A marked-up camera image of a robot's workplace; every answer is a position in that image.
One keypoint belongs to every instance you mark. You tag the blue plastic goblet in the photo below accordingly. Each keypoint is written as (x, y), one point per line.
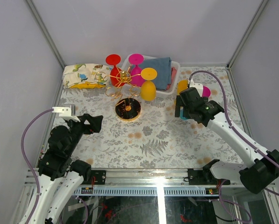
(182, 116)

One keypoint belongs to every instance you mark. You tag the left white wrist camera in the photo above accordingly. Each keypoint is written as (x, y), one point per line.
(66, 112)

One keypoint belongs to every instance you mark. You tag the magenta plastic goblet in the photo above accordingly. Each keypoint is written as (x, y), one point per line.
(135, 60)
(206, 92)

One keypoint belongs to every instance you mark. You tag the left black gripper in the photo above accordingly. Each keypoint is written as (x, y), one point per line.
(96, 122)

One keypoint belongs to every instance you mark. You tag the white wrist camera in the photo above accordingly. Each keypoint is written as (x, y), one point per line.
(66, 112)
(197, 86)

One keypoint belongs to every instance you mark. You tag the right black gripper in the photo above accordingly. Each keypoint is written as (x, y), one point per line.
(179, 102)

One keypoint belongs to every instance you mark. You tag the red plastic wine glass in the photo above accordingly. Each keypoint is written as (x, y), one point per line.
(114, 60)

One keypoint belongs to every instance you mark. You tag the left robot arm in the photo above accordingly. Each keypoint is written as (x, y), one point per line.
(58, 176)

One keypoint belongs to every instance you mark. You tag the gold wine glass rack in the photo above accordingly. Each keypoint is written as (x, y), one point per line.
(127, 107)

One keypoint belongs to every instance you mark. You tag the yellow plastic goblet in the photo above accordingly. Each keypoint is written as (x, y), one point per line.
(148, 88)
(182, 85)

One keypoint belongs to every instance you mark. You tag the blue folded cloth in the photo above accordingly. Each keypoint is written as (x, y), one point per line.
(163, 66)

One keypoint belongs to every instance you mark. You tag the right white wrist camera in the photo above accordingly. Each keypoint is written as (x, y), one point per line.
(197, 86)

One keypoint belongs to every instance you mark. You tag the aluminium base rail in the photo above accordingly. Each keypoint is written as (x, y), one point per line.
(131, 182)

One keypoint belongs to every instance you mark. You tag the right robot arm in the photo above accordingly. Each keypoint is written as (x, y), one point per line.
(260, 166)

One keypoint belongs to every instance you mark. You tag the dinosaur print cloth bag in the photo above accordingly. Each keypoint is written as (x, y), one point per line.
(86, 76)

